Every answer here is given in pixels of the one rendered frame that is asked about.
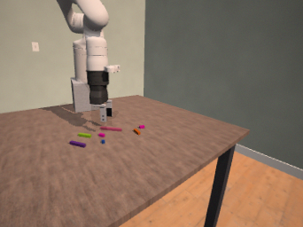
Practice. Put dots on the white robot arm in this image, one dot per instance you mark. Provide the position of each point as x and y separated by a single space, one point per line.
91 25

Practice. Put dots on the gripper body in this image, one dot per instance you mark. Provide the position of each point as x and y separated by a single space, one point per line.
98 78

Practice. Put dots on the orange rod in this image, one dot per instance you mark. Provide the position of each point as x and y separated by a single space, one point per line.
137 132

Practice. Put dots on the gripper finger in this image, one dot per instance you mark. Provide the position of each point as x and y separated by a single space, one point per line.
103 116
109 108

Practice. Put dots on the purple rod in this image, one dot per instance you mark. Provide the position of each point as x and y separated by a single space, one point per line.
77 144

